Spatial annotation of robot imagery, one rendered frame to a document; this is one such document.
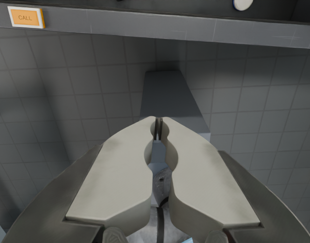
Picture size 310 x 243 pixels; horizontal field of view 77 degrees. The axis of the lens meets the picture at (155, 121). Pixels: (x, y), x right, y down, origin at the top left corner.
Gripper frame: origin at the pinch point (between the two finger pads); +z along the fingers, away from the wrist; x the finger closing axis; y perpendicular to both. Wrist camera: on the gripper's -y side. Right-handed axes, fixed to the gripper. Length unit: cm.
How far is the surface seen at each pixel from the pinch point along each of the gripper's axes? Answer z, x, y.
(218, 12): 38.8, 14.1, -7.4
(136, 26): 26.8, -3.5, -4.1
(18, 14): 25.5, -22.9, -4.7
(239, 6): 37.3, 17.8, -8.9
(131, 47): 122, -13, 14
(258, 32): 26.8, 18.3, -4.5
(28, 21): 25.5, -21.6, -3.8
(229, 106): 122, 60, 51
